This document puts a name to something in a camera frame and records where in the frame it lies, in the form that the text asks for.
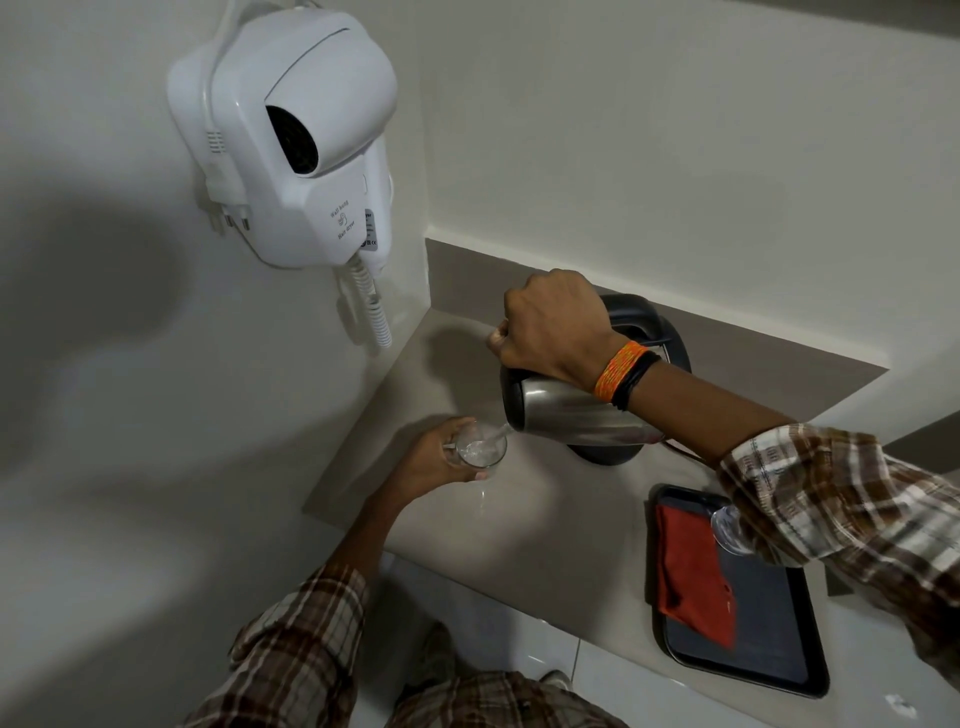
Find person's left hand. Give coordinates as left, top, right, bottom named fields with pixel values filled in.
left=387, top=417, right=491, bottom=507

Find person's right hand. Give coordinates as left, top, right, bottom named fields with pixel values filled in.
left=486, top=269, right=631, bottom=394

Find clear drinking glass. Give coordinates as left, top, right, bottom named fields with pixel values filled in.
left=709, top=504, right=756, bottom=558
left=442, top=420, right=509, bottom=471

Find stainless steel electric kettle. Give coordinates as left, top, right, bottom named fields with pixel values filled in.
left=500, top=294, right=693, bottom=448

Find person's right forearm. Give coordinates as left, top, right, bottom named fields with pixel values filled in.
left=627, top=363, right=960, bottom=687

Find person's left forearm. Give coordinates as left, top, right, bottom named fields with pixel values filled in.
left=183, top=483, right=412, bottom=728

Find orange thread wristband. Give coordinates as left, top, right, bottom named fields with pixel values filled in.
left=592, top=340, right=651, bottom=404

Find black kettle base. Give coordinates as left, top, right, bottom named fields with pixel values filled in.
left=566, top=442, right=646, bottom=467

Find black thread wristband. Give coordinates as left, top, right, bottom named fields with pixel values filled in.
left=612, top=351, right=663, bottom=412

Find red folded cloth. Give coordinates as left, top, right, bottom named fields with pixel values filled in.
left=654, top=503, right=738, bottom=649

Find black serving tray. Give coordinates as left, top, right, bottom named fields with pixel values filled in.
left=646, top=484, right=831, bottom=699

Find white coiled cord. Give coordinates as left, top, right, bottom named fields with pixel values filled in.
left=346, top=255, right=394, bottom=349

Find white wall-mounted hair dryer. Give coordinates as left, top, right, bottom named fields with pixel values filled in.
left=166, top=0, right=399, bottom=272

